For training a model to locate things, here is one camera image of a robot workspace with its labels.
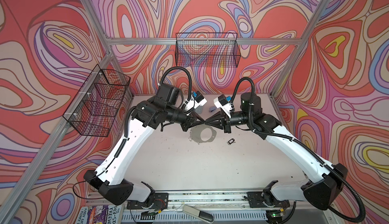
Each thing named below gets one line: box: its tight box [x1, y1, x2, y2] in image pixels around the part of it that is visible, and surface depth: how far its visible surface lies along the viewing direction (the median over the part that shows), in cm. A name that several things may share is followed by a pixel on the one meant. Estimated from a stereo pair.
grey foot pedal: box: [182, 204, 215, 223], surface depth 68 cm
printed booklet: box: [74, 204, 125, 224], surface depth 70 cm
